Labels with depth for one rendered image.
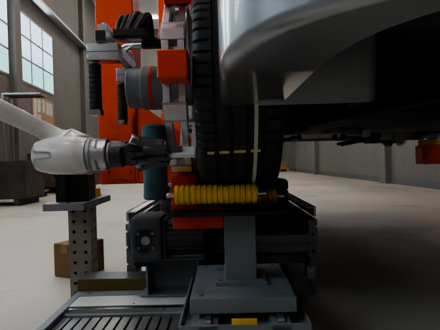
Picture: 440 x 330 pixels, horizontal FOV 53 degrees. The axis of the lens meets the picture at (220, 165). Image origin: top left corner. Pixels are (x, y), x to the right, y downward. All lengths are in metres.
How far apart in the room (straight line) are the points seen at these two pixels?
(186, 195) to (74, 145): 0.34
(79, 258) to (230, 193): 1.04
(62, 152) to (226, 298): 0.60
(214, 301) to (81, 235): 0.98
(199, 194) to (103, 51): 0.49
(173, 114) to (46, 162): 0.36
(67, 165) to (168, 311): 0.71
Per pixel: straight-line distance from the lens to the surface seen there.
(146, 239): 1.71
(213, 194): 1.30
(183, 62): 1.11
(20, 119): 1.44
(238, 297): 1.31
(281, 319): 1.29
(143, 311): 1.73
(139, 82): 1.42
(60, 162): 1.26
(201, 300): 1.31
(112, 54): 1.32
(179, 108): 1.19
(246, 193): 1.30
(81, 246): 2.14
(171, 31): 1.23
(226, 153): 1.20
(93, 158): 1.24
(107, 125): 1.94
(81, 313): 1.78
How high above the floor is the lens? 0.62
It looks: 1 degrees down
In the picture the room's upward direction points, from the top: 2 degrees counter-clockwise
